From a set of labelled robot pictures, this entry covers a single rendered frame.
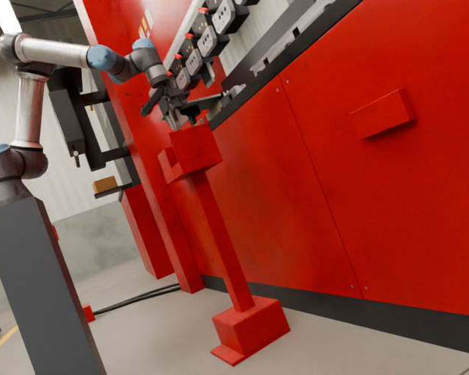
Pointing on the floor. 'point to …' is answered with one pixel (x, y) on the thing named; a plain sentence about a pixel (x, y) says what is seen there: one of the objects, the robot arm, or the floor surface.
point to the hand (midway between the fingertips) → (178, 132)
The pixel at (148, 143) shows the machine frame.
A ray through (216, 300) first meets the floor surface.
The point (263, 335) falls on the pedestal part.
